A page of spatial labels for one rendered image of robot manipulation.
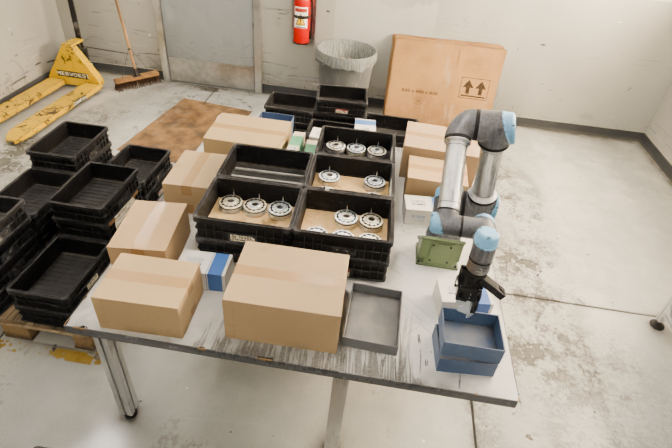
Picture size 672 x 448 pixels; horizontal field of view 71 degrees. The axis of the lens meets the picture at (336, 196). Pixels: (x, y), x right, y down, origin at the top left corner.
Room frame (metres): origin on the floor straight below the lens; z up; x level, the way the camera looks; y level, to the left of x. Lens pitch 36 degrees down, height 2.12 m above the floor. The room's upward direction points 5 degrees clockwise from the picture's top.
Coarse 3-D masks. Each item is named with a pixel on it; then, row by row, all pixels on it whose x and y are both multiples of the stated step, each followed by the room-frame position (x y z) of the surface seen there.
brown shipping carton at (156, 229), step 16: (144, 208) 1.52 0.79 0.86; (160, 208) 1.53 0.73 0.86; (176, 208) 1.54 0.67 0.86; (128, 224) 1.41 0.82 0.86; (144, 224) 1.42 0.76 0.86; (160, 224) 1.43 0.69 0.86; (176, 224) 1.44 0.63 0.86; (112, 240) 1.31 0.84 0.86; (128, 240) 1.32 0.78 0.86; (144, 240) 1.33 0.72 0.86; (160, 240) 1.33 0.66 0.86; (176, 240) 1.40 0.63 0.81; (112, 256) 1.27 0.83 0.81; (160, 256) 1.28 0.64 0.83; (176, 256) 1.37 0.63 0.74
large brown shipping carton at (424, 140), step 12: (408, 132) 2.35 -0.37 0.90; (420, 132) 2.36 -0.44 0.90; (432, 132) 2.38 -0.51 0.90; (444, 132) 2.39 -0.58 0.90; (408, 144) 2.21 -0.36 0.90; (420, 144) 2.22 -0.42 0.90; (432, 144) 2.24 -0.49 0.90; (444, 144) 2.25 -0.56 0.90; (408, 156) 2.19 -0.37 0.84; (420, 156) 2.18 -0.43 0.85; (432, 156) 2.18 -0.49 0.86; (444, 156) 2.17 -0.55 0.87; (468, 156) 2.15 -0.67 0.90; (468, 168) 2.15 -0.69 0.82; (468, 180) 2.15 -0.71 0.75
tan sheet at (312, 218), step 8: (304, 216) 1.60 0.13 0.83; (312, 216) 1.61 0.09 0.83; (320, 216) 1.61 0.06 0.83; (328, 216) 1.62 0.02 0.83; (360, 216) 1.64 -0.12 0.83; (304, 224) 1.55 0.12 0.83; (312, 224) 1.55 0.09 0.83; (320, 224) 1.56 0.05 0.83; (328, 224) 1.56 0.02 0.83; (384, 224) 1.60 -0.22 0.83; (328, 232) 1.51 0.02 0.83; (352, 232) 1.53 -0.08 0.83; (360, 232) 1.53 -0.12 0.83; (384, 232) 1.55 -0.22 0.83
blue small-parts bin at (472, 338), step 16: (448, 320) 1.13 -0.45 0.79; (464, 320) 1.13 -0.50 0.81; (480, 320) 1.12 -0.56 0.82; (496, 320) 1.12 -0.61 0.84; (448, 336) 1.06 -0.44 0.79; (464, 336) 1.07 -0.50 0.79; (480, 336) 1.08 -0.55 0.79; (496, 336) 1.07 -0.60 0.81; (448, 352) 0.99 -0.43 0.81; (464, 352) 0.98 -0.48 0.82; (480, 352) 0.98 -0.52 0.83; (496, 352) 0.98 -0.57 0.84
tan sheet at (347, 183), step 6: (318, 174) 1.95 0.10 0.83; (342, 180) 1.91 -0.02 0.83; (348, 180) 1.92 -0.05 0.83; (354, 180) 1.92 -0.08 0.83; (360, 180) 1.93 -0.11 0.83; (318, 186) 1.84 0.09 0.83; (336, 186) 1.86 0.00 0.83; (342, 186) 1.86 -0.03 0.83; (348, 186) 1.87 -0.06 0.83; (354, 186) 1.87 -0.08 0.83; (360, 186) 1.88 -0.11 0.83; (366, 192) 1.83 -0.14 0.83; (378, 192) 1.84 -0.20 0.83; (384, 192) 1.84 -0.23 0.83
